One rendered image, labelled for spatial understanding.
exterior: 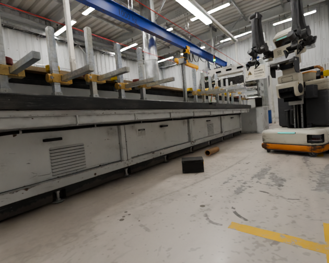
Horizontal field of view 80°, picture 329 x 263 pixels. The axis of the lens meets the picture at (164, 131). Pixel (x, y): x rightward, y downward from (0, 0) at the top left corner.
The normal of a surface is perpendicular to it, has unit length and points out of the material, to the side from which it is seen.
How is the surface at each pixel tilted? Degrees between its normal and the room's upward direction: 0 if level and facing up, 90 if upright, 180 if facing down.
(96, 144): 90
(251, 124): 90
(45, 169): 90
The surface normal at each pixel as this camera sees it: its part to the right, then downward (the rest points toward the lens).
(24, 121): 0.80, -0.04
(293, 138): -0.86, 0.11
